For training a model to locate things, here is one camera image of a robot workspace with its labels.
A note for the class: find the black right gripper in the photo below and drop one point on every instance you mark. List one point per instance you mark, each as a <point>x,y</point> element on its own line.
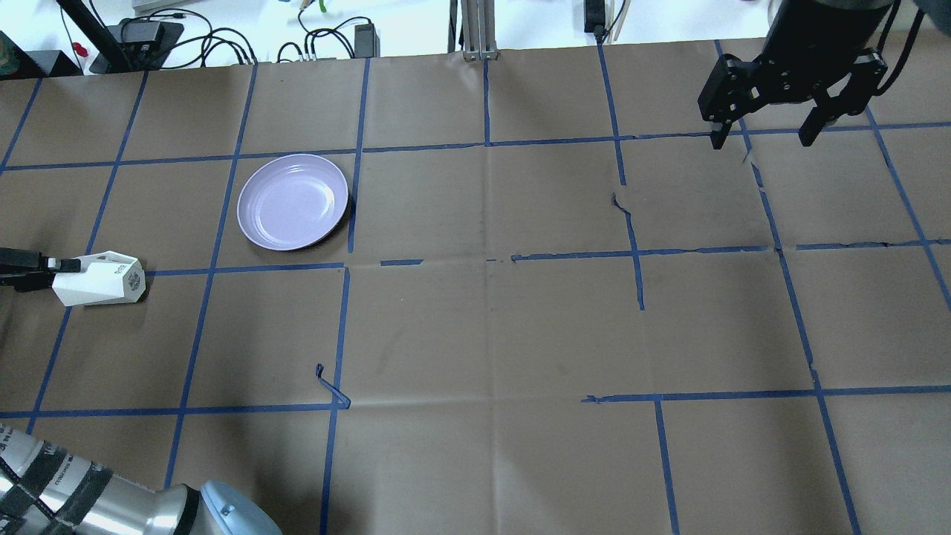
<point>811,52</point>

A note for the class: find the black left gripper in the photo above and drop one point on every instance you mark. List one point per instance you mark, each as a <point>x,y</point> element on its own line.
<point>22,259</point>

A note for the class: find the white faceted cup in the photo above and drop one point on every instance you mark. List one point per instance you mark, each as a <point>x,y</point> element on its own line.
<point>102,279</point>

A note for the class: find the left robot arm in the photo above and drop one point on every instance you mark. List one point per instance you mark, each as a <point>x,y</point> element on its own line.
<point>46,489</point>

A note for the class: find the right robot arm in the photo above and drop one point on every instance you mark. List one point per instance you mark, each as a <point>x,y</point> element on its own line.
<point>938,11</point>

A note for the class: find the lavender plate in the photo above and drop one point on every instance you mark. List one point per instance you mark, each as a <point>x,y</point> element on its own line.
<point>292,202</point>

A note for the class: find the black power adapter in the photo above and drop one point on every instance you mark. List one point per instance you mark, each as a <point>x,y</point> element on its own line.
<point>366,43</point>

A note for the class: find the black wall adapter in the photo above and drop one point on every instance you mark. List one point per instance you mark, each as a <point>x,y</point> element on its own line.
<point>594,16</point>

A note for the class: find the aluminium frame post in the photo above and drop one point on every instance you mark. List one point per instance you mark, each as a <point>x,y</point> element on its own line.
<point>472,30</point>

